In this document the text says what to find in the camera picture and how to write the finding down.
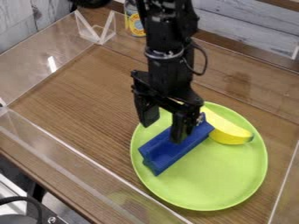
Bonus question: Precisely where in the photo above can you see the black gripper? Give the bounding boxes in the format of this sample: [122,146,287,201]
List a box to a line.
[130,50,204,144]

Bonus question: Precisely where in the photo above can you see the blue plastic block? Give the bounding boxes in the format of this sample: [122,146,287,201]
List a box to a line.
[137,118,215,176]

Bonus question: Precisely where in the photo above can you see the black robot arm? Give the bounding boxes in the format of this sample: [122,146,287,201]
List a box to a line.
[130,0,203,144]

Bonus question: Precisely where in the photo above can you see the green round plate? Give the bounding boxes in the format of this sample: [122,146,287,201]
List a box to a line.
[129,102,267,211]

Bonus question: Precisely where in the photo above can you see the yellow half-round block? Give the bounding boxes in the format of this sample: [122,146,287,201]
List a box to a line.
[201,107,255,145]

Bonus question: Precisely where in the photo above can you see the yellow labelled tin can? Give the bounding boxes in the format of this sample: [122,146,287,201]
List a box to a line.
[124,0,145,38]

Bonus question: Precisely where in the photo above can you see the clear acrylic tray walls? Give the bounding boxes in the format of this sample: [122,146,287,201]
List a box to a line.
[0,17,299,224]

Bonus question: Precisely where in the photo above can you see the black metal stand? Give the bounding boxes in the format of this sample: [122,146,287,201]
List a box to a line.
[25,182,66,224]

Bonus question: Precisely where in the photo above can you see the black cable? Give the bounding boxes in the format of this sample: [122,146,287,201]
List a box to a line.
[0,197,42,224]

